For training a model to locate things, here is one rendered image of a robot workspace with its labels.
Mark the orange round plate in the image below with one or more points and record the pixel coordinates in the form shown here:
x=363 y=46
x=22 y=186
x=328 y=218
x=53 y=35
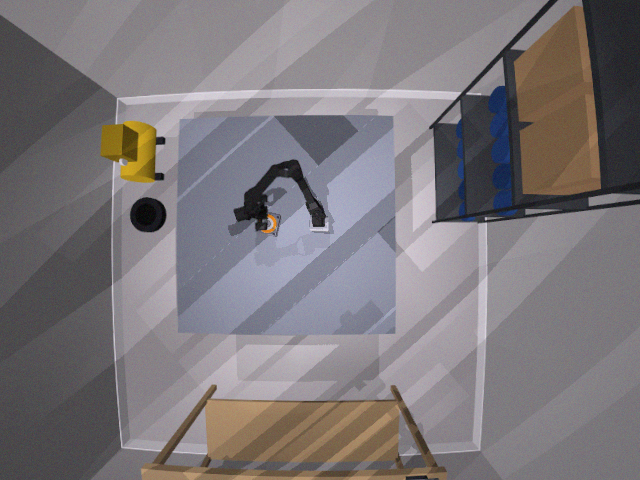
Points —
x=273 y=224

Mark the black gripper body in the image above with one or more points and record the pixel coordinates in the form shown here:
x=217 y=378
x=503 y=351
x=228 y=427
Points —
x=259 y=225

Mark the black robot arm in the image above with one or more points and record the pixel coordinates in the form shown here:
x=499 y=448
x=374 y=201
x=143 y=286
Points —
x=251 y=197

